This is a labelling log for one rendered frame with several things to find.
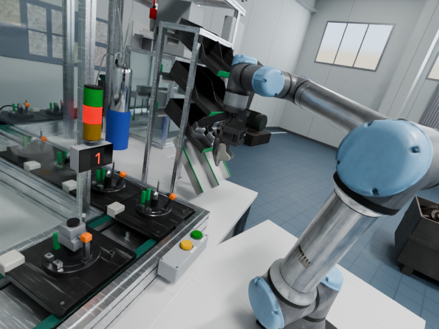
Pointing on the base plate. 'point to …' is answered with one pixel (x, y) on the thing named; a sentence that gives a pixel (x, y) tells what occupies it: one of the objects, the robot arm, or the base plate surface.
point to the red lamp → (92, 115)
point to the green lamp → (93, 97)
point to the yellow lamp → (91, 132)
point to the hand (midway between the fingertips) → (215, 162)
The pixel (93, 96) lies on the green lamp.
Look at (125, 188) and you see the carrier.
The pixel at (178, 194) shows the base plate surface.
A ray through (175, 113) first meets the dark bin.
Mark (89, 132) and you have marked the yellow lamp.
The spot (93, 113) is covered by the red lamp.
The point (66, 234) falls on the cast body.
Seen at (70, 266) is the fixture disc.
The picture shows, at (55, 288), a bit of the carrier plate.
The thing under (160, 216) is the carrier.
